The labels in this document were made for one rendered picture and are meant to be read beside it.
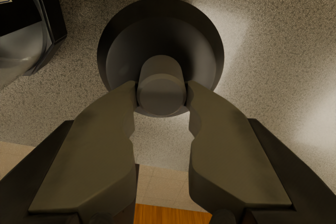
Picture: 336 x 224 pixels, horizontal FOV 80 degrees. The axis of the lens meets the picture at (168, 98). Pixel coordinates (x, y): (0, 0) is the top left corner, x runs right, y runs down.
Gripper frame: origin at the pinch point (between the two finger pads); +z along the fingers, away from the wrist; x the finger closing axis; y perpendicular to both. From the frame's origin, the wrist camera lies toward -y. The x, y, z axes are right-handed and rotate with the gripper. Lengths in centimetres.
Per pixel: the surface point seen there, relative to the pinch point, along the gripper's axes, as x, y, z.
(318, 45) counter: 15.8, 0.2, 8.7
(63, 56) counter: -9.7, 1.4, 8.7
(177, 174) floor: 14, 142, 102
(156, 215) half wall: -6, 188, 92
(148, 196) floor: -12, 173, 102
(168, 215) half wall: 6, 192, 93
